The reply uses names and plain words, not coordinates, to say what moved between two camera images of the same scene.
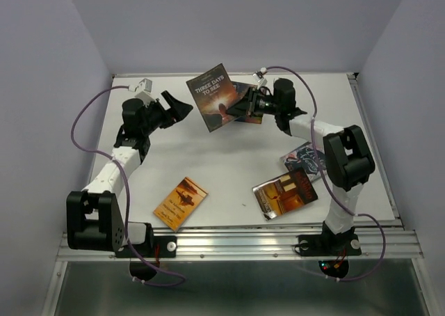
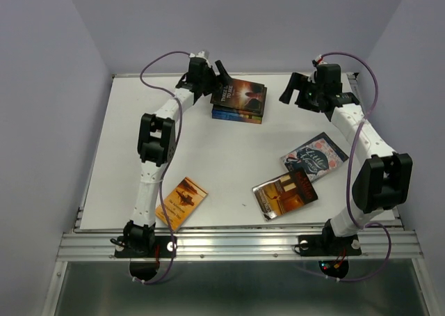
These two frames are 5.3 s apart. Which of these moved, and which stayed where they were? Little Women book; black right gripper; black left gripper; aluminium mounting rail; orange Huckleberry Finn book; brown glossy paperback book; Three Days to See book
Moved: black left gripper; black right gripper; Three Days to See book
Stayed: orange Huckleberry Finn book; brown glossy paperback book; Little Women book; aluminium mounting rail
